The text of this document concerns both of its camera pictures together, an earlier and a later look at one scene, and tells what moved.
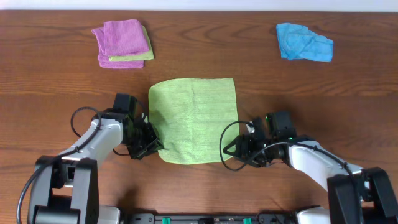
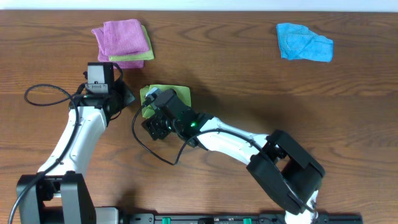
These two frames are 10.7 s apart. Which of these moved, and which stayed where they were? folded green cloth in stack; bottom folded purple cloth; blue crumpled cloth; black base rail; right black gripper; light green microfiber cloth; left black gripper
Moved: light green microfiber cloth; left black gripper; right black gripper
Stayed: blue crumpled cloth; bottom folded purple cloth; black base rail; folded green cloth in stack
